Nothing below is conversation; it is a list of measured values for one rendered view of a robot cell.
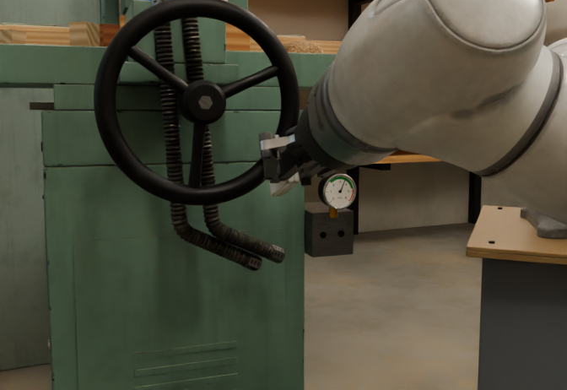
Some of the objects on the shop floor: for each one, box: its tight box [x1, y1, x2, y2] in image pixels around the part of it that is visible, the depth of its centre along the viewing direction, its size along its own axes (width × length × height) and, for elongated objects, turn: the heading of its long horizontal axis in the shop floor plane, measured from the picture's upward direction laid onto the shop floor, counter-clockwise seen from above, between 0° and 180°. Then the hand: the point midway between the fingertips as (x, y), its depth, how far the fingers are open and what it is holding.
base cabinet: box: [42, 161, 305, 390], centre depth 135 cm, size 45×58×71 cm
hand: (283, 177), depth 73 cm, fingers closed
